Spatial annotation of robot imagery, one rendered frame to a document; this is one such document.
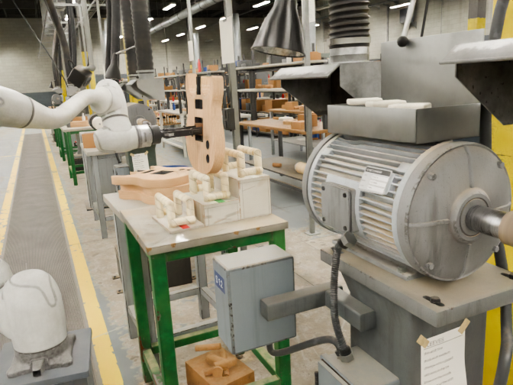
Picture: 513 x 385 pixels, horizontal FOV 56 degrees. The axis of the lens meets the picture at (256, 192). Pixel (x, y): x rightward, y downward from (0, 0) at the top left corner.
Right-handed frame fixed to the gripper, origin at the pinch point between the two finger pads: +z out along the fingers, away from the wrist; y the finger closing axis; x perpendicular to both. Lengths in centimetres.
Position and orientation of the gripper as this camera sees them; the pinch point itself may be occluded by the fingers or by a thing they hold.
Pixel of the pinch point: (198, 129)
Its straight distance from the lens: 204.2
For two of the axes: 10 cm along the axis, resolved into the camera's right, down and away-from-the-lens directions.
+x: -0.6, -9.7, -2.4
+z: 8.9, -1.7, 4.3
